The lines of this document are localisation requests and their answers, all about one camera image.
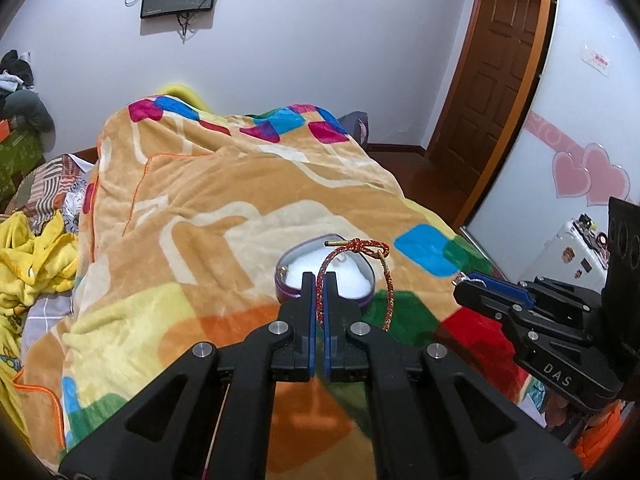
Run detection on brown wooden door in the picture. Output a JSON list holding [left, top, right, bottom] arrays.
[[426, 0, 545, 201]]

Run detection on purple heart-shaped jewelry box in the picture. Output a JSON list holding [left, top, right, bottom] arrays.
[[275, 233, 376, 312]]

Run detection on red label wall sticker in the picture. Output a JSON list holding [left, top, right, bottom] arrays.
[[580, 44, 612, 78]]

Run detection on orange patterned fleece blanket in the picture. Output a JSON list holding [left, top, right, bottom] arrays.
[[22, 97, 551, 480]]

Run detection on white wardrobe door pink hearts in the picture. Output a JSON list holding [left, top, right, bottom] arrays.
[[460, 0, 640, 281]]

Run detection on red braided cord bracelet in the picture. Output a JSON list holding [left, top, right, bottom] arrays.
[[315, 237, 392, 334]]

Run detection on pile of dark clothes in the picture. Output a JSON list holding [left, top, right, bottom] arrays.
[[0, 49, 56, 135]]

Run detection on dark purple headboard cushion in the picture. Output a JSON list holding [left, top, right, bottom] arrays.
[[336, 111, 371, 150]]

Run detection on green patterned box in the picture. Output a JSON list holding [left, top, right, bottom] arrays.
[[0, 120, 42, 201]]

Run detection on person's right forearm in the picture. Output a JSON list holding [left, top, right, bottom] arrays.
[[573, 400, 627, 467]]

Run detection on yellow pillow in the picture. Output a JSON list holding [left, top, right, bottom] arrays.
[[153, 83, 213, 113]]

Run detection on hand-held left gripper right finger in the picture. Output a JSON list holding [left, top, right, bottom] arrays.
[[322, 271, 584, 480]]

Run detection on striped patchwork bedsheet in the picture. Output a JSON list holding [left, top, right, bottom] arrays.
[[0, 153, 99, 241]]

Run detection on white suitcase with stickers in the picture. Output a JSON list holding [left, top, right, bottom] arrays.
[[520, 214, 612, 292]]

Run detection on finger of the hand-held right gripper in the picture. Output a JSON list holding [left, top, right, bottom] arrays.
[[453, 272, 603, 332], [502, 305, 625, 413]]

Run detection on yellow cartoon blanket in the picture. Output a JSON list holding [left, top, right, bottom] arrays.
[[0, 209, 81, 441]]

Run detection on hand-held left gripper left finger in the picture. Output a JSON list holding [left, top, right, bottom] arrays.
[[59, 271, 317, 480]]

